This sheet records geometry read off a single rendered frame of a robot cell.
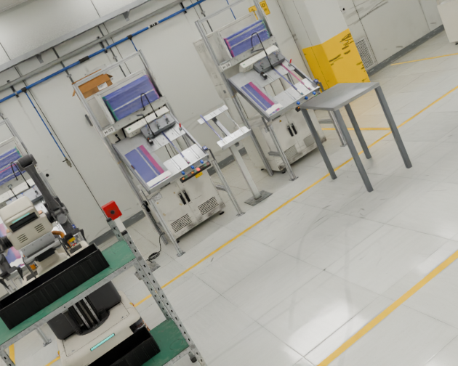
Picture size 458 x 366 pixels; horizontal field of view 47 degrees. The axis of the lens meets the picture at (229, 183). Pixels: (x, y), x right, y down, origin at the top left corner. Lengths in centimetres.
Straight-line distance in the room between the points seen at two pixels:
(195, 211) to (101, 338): 205
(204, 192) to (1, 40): 303
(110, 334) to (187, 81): 414
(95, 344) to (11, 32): 414
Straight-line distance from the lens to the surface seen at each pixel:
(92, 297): 412
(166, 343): 316
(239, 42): 583
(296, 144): 593
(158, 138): 534
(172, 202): 538
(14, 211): 363
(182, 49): 719
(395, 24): 905
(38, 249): 369
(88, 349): 391
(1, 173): 525
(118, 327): 390
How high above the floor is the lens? 182
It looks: 16 degrees down
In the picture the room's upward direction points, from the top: 27 degrees counter-clockwise
